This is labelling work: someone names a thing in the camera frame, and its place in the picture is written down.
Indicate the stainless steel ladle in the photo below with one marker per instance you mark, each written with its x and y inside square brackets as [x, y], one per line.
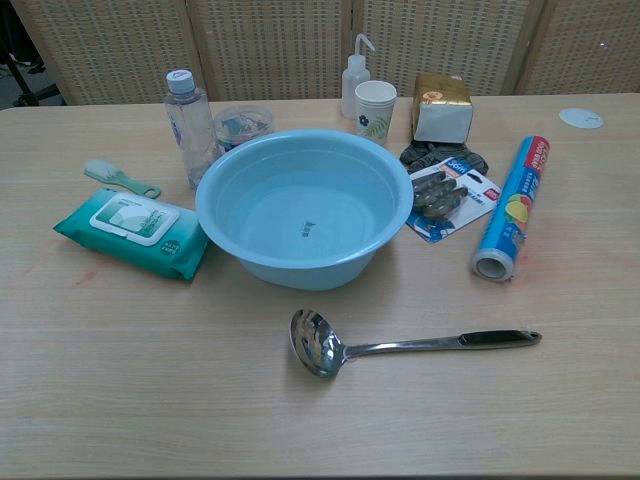
[320, 345]

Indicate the clear plastic water bottle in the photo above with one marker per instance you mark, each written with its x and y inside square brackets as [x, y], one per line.
[192, 135]

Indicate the light blue plastic basin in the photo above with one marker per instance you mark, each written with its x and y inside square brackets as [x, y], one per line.
[300, 270]

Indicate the floral print paper cup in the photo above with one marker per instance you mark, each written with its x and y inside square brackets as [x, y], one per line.
[375, 117]

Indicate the blue white blister card pack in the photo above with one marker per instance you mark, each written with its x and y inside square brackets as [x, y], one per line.
[450, 200]

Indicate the clear jar of binder clips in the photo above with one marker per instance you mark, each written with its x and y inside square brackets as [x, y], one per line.
[240, 122]

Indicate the white squeeze wash bottle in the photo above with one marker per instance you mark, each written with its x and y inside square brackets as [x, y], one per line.
[352, 85]

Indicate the green wet wipes pack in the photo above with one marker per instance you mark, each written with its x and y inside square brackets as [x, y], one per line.
[150, 250]

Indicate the gold tissue pack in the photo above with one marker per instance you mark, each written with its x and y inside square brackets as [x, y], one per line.
[442, 120]

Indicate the wicker folding screen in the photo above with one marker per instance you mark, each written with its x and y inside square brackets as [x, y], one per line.
[280, 50]

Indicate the blue cling film roll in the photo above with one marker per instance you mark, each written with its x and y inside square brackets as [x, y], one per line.
[515, 210]

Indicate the white round table cap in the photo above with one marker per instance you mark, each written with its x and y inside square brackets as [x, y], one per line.
[580, 118]

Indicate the black tripod stand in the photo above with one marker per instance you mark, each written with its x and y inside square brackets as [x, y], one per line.
[22, 87]

